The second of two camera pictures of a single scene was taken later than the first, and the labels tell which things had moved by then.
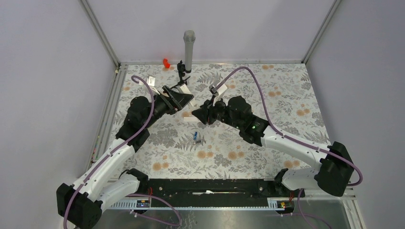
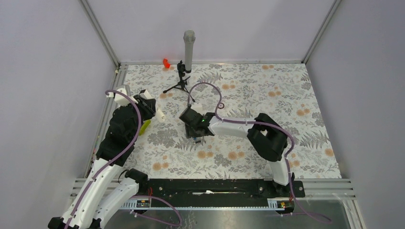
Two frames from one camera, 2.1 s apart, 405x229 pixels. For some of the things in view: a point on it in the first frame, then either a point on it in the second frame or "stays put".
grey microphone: (189, 36) stays put
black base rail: (206, 188) stays put
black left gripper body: (162, 106) → (146, 112)
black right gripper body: (218, 111) → (191, 131)
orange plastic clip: (165, 62) stays put
